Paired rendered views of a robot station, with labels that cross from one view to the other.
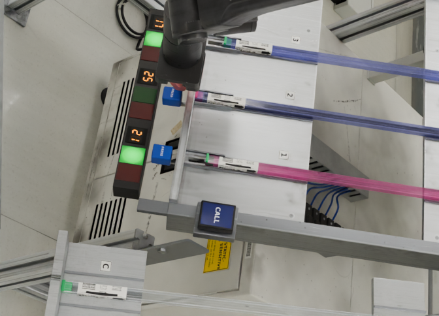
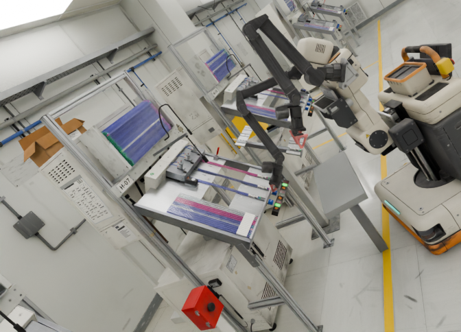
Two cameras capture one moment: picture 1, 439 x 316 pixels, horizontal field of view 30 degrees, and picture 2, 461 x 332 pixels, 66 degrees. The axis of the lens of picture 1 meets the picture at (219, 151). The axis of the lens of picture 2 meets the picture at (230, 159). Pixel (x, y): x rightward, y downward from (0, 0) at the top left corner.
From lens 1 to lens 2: 2.51 m
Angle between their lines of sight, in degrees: 83
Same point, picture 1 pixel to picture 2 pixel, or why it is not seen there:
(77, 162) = not seen: hidden behind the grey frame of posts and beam
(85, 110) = (282, 316)
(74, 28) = not seen: outside the picture
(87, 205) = (283, 274)
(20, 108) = (308, 300)
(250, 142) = (258, 180)
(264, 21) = (247, 202)
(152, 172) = (265, 258)
